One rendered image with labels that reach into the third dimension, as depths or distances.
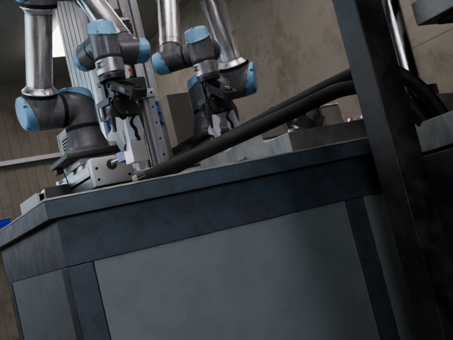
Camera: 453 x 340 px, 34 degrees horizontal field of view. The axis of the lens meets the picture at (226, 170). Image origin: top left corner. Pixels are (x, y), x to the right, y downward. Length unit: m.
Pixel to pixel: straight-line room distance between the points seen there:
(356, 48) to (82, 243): 0.61
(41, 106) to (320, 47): 4.76
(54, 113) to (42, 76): 0.13
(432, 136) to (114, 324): 0.70
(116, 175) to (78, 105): 0.30
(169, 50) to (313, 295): 1.10
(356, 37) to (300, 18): 5.86
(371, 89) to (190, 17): 7.85
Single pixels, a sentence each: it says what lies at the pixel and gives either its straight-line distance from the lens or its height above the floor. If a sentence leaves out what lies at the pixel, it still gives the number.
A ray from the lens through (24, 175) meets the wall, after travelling 10.68.
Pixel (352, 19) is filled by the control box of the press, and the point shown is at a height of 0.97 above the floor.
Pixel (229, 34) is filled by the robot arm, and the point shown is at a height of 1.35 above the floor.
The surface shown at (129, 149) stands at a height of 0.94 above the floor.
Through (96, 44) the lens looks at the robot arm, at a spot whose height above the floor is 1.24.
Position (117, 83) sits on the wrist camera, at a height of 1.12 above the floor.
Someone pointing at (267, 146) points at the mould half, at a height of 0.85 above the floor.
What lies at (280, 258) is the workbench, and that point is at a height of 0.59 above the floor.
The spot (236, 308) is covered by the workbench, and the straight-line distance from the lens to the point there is 1.49.
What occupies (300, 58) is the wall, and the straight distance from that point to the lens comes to 7.22.
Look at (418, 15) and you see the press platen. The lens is 1.62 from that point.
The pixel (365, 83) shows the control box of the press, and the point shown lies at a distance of 1.30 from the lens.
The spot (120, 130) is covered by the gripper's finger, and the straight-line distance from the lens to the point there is 1.95.
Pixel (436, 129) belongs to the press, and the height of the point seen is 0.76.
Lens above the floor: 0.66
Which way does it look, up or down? 5 degrees up
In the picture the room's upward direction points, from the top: 14 degrees counter-clockwise
